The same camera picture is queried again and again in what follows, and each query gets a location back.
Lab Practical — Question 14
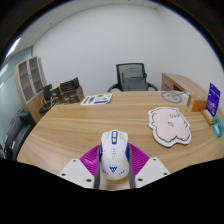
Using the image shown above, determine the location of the small black office chair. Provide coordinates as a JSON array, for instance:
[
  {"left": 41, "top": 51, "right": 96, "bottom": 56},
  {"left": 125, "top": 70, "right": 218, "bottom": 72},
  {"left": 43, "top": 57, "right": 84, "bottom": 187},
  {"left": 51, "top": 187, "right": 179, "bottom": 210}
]
[{"left": 38, "top": 83, "right": 56, "bottom": 116}]

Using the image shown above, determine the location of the green packet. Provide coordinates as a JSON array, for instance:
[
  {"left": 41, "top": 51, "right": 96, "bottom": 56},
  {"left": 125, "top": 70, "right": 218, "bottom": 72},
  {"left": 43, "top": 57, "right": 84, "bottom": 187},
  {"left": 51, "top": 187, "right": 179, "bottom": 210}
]
[{"left": 214, "top": 114, "right": 224, "bottom": 136}]

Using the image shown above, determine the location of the wooden shelf unit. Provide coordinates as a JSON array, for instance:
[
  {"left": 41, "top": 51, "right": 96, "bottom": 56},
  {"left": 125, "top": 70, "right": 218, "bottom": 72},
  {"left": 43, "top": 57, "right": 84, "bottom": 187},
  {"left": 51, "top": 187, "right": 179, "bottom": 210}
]
[{"left": 13, "top": 55, "right": 48, "bottom": 124}]

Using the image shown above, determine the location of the blue packet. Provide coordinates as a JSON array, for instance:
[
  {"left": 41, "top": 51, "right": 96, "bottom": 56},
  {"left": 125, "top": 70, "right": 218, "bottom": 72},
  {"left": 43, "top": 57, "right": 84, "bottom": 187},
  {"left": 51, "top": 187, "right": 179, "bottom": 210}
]
[{"left": 212, "top": 122, "right": 222, "bottom": 139}]

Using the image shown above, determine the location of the white and green paper sheet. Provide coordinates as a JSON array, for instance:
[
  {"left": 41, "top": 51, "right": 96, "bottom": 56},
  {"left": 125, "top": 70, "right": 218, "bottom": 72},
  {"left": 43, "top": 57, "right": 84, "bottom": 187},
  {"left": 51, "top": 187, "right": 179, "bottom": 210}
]
[{"left": 80, "top": 93, "right": 114, "bottom": 107}]

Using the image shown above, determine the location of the white and blue computer mouse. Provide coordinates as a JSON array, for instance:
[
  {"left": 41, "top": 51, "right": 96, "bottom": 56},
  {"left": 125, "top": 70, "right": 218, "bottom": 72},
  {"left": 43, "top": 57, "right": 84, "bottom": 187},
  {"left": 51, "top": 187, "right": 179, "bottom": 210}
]
[{"left": 98, "top": 129, "right": 131, "bottom": 182}]

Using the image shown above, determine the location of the round grey patterned disc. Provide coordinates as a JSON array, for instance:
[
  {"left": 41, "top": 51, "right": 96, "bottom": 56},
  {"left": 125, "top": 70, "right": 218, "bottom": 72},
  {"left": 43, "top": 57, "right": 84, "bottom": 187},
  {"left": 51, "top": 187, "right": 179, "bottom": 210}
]
[{"left": 160, "top": 90, "right": 185, "bottom": 105}]

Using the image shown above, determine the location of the black cardboard box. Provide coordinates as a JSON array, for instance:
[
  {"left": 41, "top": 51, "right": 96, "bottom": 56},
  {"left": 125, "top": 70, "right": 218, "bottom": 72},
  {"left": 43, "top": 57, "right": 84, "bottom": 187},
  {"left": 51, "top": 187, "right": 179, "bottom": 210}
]
[{"left": 59, "top": 77, "right": 80, "bottom": 93}]

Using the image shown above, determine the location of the black mesh office chair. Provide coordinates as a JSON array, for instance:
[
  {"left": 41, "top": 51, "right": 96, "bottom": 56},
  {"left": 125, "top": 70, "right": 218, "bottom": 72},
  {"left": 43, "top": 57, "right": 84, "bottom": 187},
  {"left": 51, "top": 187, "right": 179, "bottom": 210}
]
[{"left": 107, "top": 62, "right": 159, "bottom": 93}]

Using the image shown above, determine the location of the brown cardboard box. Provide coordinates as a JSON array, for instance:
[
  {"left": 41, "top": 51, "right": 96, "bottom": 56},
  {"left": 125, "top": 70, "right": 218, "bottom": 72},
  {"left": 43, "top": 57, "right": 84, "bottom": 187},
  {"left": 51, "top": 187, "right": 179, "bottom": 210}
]
[{"left": 50, "top": 85, "right": 85, "bottom": 104}]

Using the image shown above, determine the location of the black leather armchair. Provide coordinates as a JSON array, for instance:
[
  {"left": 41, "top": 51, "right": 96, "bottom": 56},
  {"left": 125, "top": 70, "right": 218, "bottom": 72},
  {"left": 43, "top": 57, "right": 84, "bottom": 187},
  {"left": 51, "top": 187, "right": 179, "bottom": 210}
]
[{"left": 0, "top": 111, "right": 36, "bottom": 161}]

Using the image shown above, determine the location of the purple sign card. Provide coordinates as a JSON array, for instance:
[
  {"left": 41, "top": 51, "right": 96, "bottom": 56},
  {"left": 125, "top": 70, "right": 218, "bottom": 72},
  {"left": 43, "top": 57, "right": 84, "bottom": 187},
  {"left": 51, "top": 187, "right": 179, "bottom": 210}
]
[{"left": 205, "top": 82, "right": 222, "bottom": 118}]

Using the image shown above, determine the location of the pink pig-shaped mouse pad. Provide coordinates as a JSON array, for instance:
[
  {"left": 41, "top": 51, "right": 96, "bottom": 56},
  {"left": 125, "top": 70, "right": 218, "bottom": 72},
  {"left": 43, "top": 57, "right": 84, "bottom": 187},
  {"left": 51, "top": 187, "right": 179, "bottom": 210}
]
[{"left": 147, "top": 106, "right": 192, "bottom": 148}]

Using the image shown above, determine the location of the long ceiling light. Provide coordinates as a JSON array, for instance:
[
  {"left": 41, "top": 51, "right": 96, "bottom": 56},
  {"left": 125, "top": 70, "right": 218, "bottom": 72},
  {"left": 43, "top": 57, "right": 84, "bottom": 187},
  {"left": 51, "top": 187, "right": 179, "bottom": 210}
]
[{"left": 4, "top": 37, "right": 22, "bottom": 59}]

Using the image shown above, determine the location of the orange-brown small box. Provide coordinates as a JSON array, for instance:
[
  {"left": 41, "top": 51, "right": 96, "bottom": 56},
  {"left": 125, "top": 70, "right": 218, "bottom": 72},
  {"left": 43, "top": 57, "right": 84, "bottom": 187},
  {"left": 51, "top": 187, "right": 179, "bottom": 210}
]
[{"left": 186, "top": 94, "right": 208, "bottom": 113}]

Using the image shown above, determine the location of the wooden side cabinet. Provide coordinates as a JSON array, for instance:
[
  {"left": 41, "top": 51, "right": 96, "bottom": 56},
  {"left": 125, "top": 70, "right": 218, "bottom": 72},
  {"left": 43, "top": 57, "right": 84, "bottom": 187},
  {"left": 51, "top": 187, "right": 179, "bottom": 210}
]
[{"left": 161, "top": 72, "right": 209, "bottom": 101}]

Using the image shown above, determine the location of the wooden sign base block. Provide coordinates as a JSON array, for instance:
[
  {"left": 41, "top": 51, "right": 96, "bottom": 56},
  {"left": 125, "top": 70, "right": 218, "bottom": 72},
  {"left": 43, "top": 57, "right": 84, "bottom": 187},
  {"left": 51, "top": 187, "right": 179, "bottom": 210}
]
[{"left": 200, "top": 109, "right": 216, "bottom": 126}]

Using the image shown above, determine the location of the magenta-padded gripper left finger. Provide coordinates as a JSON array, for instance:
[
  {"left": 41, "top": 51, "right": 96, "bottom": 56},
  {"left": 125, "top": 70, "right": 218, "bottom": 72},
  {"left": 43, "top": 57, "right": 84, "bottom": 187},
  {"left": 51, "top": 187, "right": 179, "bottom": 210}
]
[{"left": 57, "top": 144, "right": 102, "bottom": 190}]

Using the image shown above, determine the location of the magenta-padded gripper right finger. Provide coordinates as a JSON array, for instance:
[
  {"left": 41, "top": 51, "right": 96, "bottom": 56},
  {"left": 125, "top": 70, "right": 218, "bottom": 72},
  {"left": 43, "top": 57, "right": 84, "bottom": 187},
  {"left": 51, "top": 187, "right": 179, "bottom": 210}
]
[{"left": 127, "top": 143, "right": 172, "bottom": 190}]

